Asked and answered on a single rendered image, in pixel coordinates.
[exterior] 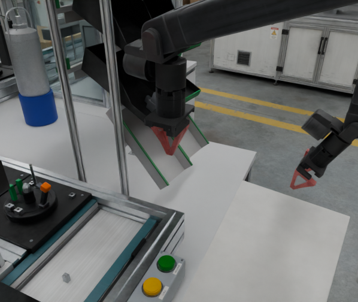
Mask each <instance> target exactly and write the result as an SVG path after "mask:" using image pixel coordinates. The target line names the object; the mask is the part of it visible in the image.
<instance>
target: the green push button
mask: <svg viewBox="0 0 358 302"><path fill-rule="evenodd" d="M158 266H159V268H160V269H161V270H163V271H169V270H172V269H173V268H174V266H175V259H174V258H173V257H172V256H169V255H164V256H161V257H160V258H159V260H158Z"/></svg>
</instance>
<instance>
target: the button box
mask: <svg viewBox="0 0 358 302"><path fill-rule="evenodd" d="M164 255H169V256H172V257H173V258H174V259H175V266H174V268H173V269H172V270H169V271H163V270H161V269H160V268H159V266H158V260H159V258H160V257H161V256H164ZM185 268H186V260H185V259H182V258H180V257H177V256H175V255H171V254H170V253H166V252H164V251H160V252H159V253H158V255H157V257H156V258H155V259H154V261H153V262H152V264H151V266H150V267H149V268H148V270H147V272H146V273H145V275H144V276H143V278H142V279H141V281H140V282H139V284H138V285H137V287H136V288H135V290H134V292H133V293H132V295H131V296H130V297H129V299H128V301H127V302H171V301H172V299H173V297H174V295H175V293H176V291H177V289H178V288H179V286H180V284H181V282H182V280H183V279H184V277H185ZM151 277H155V278H157V279H159V280H160V282H161V285H162V287H161V290H160V292H159V293H158V294H156V295H148V294H146V293H145V292H144V289H143V284H144V282H145V280H147V279H148V278H151Z"/></svg>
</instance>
